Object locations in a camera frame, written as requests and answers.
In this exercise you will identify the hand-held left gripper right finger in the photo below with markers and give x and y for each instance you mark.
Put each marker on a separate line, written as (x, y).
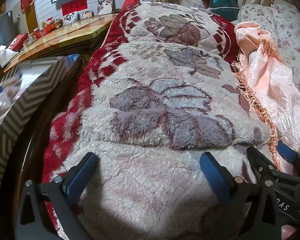
(215, 177)

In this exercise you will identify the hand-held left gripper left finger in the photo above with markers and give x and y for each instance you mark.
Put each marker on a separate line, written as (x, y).
(78, 180)

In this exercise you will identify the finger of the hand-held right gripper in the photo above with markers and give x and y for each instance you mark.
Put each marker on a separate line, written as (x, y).
(287, 152)
(262, 165)

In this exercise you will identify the glass coffee table chevron edge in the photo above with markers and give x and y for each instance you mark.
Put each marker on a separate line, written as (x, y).
(27, 100)

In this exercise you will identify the person's right hand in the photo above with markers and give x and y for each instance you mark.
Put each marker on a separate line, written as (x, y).
(289, 232)

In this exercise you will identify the floral fleece blanket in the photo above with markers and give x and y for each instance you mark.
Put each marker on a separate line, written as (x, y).
(152, 180)

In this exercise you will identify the pink satin fringed cloth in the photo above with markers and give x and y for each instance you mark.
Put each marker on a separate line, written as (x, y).
(272, 85)

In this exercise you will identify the floral bed sheet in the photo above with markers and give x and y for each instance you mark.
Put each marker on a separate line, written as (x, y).
(290, 30)

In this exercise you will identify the wooden table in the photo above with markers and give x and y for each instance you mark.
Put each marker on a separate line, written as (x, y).
(72, 37)

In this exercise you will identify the white plastic bag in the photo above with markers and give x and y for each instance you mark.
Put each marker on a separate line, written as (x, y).
(3, 51)

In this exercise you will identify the red box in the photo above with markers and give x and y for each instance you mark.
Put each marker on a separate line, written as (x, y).
(17, 42)

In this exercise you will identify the red jar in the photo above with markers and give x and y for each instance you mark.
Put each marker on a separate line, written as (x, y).
(36, 33)

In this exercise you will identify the brown plush toy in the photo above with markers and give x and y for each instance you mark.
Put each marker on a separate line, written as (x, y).
(58, 23)

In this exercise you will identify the red white plush toy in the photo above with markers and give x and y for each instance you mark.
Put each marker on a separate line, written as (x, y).
(48, 24)

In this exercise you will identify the teal plastic bag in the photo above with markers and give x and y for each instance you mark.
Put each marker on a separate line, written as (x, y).
(222, 0)

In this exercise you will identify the dark grey appliance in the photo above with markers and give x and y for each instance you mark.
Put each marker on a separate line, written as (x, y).
(2, 27)

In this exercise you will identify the red paper banner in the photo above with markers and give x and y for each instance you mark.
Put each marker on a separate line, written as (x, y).
(73, 6)

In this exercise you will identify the large wedding photo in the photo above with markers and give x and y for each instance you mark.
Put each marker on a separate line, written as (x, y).
(105, 6)

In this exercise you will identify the small photo frame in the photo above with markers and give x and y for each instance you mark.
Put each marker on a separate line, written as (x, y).
(87, 14)
(70, 17)

